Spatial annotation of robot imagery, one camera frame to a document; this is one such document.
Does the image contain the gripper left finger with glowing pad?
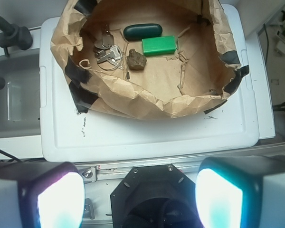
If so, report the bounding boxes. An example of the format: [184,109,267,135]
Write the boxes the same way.
[0,161,85,228]

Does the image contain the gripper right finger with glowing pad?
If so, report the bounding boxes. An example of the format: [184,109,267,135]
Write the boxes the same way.
[195,155,285,228]

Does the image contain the green rectangular block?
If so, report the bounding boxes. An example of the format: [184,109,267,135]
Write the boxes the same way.
[142,36,176,57]

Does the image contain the white plastic lid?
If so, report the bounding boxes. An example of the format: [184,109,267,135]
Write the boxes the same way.
[39,3,260,163]

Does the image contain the clear plastic bin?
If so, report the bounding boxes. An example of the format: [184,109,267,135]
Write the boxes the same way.
[0,49,40,138]

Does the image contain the bunch of silver keys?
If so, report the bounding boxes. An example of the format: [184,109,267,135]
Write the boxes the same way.
[94,23,124,71]

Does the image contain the brown rock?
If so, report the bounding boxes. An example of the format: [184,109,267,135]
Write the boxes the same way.
[126,48,147,70]

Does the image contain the dark green oval case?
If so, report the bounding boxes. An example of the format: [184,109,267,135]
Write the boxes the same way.
[123,23,163,41]

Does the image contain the silver corner bracket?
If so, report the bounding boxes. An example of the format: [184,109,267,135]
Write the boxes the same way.
[79,167,97,184]

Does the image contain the aluminium extrusion rail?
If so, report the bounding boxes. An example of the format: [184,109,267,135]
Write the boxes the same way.
[72,155,285,183]

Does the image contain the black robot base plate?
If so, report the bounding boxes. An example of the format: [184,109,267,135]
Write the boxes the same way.
[110,170,203,228]

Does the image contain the crumpled brown paper enclosure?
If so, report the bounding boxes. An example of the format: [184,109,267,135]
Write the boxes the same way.
[51,0,249,120]

